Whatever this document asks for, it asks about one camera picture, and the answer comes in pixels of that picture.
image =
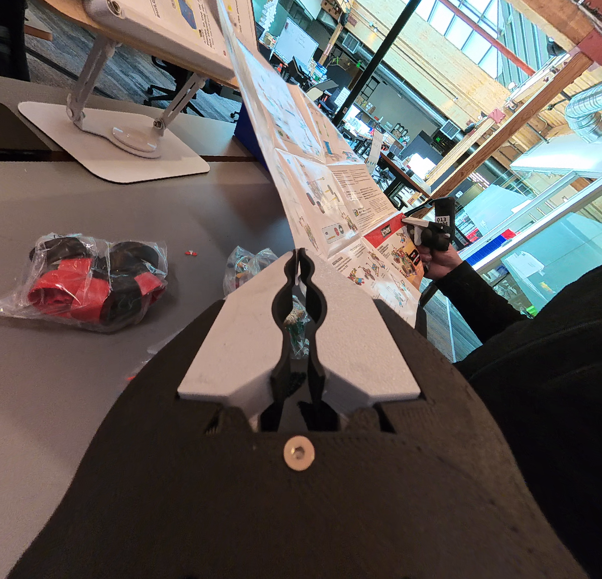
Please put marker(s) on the clear bag of colourful parts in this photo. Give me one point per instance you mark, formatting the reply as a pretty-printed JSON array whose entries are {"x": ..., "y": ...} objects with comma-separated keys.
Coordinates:
[{"x": 244, "y": 266}]

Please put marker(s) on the blue plastic bin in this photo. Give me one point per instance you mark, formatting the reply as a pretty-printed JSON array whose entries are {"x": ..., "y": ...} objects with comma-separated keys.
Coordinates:
[{"x": 247, "y": 136}]

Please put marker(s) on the clear bag of red black parts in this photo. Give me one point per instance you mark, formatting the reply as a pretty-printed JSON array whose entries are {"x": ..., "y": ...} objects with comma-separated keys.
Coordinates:
[{"x": 70, "y": 287}]

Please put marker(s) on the black office chair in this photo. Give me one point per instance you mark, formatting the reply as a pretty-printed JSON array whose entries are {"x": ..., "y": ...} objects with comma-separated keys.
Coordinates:
[{"x": 164, "y": 78}]

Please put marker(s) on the person's right hand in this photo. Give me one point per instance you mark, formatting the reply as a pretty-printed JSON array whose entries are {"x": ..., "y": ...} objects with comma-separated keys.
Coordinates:
[{"x": 442, "y": 264}]

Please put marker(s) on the toy instruction sheet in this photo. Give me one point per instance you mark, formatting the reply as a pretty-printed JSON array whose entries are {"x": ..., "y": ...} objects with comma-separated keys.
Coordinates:
[{"x": 329, "y": 188}]

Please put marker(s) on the black pole lamp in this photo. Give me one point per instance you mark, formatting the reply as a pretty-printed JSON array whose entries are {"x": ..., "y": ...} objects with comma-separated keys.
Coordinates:
[{"x": 385, "y": 47}]

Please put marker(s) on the whiteboard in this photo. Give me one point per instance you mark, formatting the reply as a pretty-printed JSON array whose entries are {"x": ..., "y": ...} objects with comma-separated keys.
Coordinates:
[{"x": 296, "y": 40}]

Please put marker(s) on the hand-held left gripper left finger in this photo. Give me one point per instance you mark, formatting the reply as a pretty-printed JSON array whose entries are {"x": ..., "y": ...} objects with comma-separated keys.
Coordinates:
[{"x": 230, "y": 348}]

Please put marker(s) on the white document stand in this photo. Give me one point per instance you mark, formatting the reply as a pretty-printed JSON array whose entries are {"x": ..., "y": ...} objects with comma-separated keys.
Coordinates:
[{"x": 164, "y": 160}]

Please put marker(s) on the silver air duct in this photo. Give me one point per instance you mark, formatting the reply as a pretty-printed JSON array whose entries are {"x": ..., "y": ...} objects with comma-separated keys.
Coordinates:
[{"x": 585, "y": 111}]

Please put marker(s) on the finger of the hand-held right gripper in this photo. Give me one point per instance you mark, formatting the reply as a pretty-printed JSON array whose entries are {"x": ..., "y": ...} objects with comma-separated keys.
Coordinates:
[{"x": 416, "y": 222}]

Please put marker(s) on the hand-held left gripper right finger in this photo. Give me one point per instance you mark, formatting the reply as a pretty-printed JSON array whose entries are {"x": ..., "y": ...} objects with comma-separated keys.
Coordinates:
[{"x": 367, "y": 348}]

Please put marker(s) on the person's right forearm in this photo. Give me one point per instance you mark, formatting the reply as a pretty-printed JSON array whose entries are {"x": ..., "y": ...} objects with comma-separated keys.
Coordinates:
[{"x": 479, "y": 301}]

